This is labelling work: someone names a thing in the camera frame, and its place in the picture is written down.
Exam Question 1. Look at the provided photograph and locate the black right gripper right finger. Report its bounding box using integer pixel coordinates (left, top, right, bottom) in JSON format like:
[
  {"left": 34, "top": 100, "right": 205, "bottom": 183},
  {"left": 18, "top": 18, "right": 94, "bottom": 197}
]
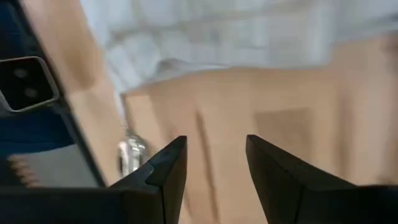
[{"left": 245, "top": 134, "right": 398, "bottom": 224}]

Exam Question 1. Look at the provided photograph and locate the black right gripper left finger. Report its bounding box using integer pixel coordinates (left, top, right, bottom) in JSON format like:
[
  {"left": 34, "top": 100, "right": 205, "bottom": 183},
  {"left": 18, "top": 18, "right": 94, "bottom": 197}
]
[{"left": 0, "top": 135, "right": 188, "bottom": 224}]

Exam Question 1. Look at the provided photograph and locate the white grey-checked towel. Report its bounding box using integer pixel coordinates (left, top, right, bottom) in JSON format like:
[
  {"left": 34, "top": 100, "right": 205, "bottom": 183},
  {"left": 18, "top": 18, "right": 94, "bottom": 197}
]
[{"left": 79, "top": 0, "right": 398, "bottom": 96}]

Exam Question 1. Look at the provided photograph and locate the metal spoon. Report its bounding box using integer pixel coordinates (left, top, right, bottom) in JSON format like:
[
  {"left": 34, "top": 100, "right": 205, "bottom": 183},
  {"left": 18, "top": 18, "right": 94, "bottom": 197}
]
[{"left": 116, "top": 132, "right": 149, "bottom": 179}]

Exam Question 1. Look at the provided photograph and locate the orange black hazard tape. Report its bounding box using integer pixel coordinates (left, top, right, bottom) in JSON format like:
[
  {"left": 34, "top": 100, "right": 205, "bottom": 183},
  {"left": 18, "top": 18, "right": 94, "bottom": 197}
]
[{"left": 6, "top": 154, "right": 41, "bottom": 188}]

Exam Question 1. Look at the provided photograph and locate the black smartphone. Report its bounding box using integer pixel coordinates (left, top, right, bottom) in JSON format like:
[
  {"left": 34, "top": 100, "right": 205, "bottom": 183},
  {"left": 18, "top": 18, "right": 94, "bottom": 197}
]
[{"left": 0, "top": 55, "right": 60, "bottom": 113}]

